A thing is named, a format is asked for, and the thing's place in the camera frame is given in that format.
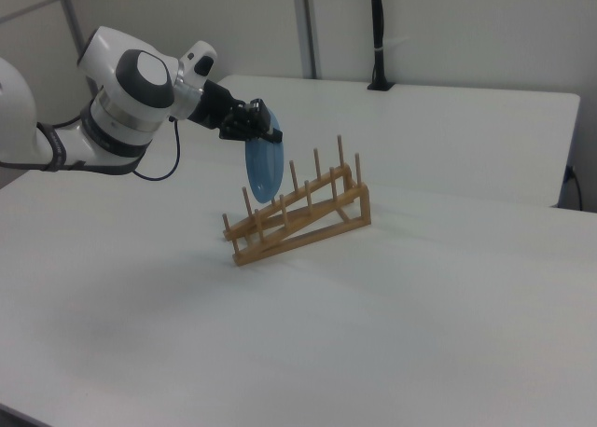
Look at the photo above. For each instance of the blue round plate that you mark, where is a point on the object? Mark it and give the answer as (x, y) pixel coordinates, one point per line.
(266, 175)

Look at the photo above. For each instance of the black pole with white band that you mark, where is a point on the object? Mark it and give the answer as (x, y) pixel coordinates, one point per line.
(379, 26)

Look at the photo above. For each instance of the wooden peg plate rack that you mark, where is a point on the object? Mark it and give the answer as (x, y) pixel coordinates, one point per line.
(365, 208)

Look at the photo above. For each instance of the grey partition post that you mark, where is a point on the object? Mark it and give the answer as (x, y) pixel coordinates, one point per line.
(305, 26)

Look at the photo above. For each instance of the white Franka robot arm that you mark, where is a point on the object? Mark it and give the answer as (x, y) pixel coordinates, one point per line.
(107, 59)

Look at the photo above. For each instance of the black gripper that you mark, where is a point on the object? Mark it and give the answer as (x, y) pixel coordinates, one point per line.
(214, 107)

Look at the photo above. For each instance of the white folding table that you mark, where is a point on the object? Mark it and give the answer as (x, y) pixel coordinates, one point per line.
(443, 133)

